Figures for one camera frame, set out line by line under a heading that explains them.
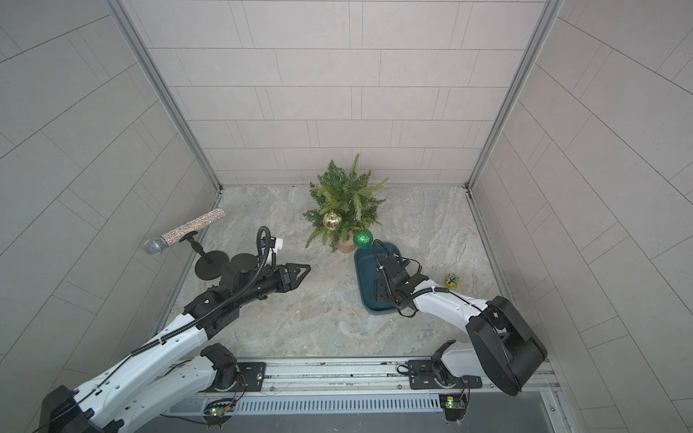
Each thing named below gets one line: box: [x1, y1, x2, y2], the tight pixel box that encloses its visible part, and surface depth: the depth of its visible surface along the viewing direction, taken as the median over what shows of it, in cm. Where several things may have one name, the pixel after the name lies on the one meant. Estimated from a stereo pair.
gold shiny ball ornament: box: [323, 211, 342, 231], surface depth 74 cm
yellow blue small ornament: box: [444, 272, 462, 289], surface depth 91 cm
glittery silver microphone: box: [143, 208, 226, 256], surface depth 75 cm
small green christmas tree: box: [303, 153, 389, 254], surface depth 75 cm
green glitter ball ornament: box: [352, 228, 374, 249], surface depth 73 cm
